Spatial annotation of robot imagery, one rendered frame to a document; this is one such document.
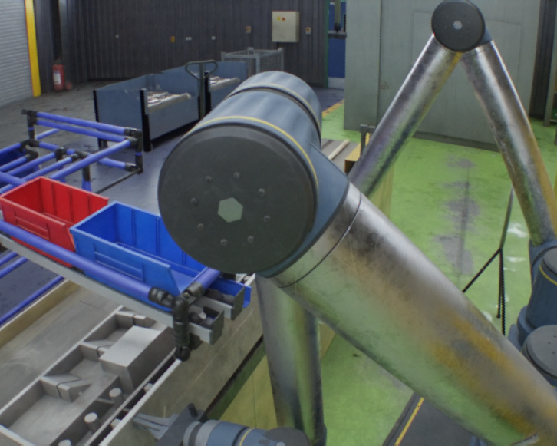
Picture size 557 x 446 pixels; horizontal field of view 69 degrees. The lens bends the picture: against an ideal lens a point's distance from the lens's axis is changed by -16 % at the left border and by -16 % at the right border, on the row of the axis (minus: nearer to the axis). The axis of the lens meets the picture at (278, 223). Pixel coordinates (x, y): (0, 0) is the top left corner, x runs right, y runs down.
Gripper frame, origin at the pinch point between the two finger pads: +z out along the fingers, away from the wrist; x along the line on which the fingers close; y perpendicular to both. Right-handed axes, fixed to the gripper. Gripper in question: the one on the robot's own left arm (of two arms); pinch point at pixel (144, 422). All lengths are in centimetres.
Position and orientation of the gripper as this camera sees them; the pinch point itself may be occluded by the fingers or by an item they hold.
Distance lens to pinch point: 106.3
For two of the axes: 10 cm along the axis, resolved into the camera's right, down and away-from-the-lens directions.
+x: -3.9, 4.0, -8.3
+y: -1.6, -9.2, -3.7
